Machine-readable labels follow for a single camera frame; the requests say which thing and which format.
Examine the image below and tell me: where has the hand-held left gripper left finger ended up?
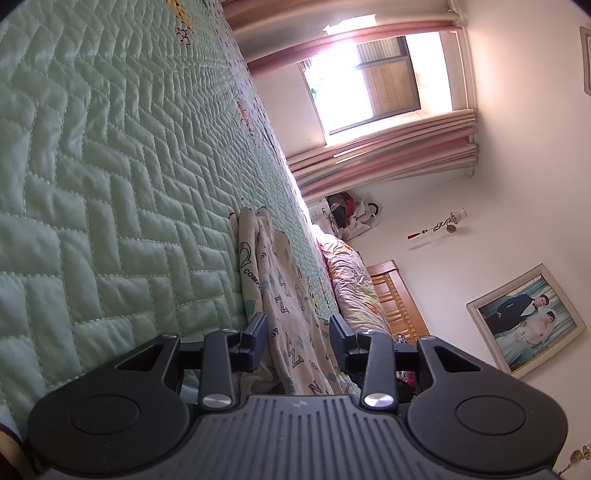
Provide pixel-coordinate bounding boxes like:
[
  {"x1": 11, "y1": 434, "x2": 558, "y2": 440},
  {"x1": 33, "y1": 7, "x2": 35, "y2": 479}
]
[{"x1": 115, "y1": 313, "x2": 269, "y2": 411}]

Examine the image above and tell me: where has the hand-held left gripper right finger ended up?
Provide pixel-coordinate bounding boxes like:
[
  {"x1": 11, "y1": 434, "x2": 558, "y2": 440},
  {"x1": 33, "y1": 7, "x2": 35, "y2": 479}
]
[{"x1": 329, "y1": 315, "x2": 483, "y2": 411}]

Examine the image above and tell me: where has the white printed long-sleeve shirt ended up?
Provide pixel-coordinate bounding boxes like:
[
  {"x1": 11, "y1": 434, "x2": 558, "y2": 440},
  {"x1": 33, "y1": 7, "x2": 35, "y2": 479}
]
[{"x1": 228, "y1": 206, "x2": 356, "y2": 396}]

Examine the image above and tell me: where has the floral pink pillow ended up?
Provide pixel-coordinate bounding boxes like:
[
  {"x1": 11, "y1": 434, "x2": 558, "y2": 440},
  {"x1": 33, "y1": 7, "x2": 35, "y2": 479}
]
[{"x1": 316, "y1": 228, "x2": 394, "y2": 340}]

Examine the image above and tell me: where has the wooden headboard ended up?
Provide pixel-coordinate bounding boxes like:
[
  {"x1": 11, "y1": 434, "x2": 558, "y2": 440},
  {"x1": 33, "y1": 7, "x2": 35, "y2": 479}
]
[{"x1": 367, "y1": 259, "x2": 431, "y2": 346}]

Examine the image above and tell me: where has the heap of shopping bags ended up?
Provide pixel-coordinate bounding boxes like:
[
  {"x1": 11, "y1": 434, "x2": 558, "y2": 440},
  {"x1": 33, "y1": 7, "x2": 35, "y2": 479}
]
[{"x1": 325, "y1": 193, "x2": 382, "y2": 240}]

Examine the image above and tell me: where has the white storage box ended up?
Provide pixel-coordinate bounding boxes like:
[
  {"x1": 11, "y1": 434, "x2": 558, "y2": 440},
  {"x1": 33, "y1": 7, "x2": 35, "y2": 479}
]
[{"x1": 306, "y1": 198, "x2": 332, "y2": 228}]

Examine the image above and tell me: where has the framed picture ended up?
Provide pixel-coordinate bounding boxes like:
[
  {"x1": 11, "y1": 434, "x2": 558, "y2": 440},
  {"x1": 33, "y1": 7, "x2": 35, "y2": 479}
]
[{"x1": 465, "y1": 263, "x2": 588, "y2": 380}]

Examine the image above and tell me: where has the green quilted bee bedspread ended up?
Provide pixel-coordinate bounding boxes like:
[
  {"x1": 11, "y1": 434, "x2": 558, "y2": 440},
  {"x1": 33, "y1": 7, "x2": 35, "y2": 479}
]
[{"x1": 0, "y1": 0, "x2": 345, "y2": 448}]

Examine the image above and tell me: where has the window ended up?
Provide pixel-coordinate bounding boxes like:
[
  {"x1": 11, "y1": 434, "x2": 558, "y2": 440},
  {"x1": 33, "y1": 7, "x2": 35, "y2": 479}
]
[{"x1": 298, "y1": 34, "x2": 423, "y2": 136}]

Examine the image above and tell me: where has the brass door handle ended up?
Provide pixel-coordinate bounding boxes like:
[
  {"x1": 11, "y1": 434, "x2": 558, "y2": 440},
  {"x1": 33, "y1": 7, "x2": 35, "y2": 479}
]
[{"x1": 556, "y1": 444, "x2": 591, "y2": 478}]

